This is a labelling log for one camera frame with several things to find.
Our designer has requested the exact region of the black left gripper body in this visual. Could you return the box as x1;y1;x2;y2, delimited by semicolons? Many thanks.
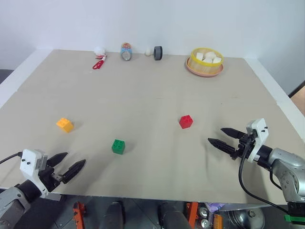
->
38;164;64;193

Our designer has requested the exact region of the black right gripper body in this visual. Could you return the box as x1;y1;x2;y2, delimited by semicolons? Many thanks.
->
230;132;257;161

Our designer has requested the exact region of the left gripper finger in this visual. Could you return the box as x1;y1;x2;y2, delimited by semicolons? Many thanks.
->
47;152;69;167
62;159;87;184

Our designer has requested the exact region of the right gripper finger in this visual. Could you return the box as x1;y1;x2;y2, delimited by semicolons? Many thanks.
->
207;137;239;157
220;127;247;140

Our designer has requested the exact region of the yellow toy block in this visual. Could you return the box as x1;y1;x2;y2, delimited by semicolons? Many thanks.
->
56;117;74;133

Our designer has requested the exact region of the red toy block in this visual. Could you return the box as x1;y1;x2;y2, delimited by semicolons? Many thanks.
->
179;114;194;130

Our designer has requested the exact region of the green toy block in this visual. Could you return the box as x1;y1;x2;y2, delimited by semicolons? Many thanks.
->
111;139;126;155

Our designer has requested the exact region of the purple plastic bag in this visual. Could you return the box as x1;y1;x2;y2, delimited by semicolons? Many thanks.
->
205;202;226;213

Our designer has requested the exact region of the pink plate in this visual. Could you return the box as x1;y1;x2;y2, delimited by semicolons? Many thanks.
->
186;58;224;77

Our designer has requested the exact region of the shiny metal pot lid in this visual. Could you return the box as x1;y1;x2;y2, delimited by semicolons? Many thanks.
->
228;205;265;229

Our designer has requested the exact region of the yellow round basket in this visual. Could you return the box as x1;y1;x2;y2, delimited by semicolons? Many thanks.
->
190;47;224;73

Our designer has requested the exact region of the orange drink can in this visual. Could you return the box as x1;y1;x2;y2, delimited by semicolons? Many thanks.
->
213;213;224;229

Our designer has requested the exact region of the dark rounded shape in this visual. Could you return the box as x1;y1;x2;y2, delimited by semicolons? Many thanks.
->
158;202;191;229

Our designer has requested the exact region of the beige table cover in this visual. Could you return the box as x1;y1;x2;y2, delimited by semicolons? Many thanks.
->
0;49;296;205

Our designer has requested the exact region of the black tape roll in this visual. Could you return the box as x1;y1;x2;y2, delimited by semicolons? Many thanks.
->
153;46;164;61

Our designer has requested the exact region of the lying printed tin can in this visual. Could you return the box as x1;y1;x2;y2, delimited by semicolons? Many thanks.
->
120;42;133;61

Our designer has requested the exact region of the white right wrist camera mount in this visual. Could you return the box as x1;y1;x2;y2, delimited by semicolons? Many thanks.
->
245;118;269;164

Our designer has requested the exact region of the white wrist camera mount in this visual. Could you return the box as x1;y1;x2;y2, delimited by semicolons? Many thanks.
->
245;118;269;164
20;149;50;198

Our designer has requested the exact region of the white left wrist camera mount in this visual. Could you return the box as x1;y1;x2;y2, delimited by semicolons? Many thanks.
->
20;149;50;198

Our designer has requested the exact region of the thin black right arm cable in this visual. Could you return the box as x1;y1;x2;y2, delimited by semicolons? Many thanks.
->
269;167;283;191

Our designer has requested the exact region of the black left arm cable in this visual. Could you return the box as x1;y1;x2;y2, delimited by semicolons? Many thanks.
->
0;152;23;165

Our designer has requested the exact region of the green strap on right arm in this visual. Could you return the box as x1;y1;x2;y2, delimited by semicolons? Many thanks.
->
285;214;305;222

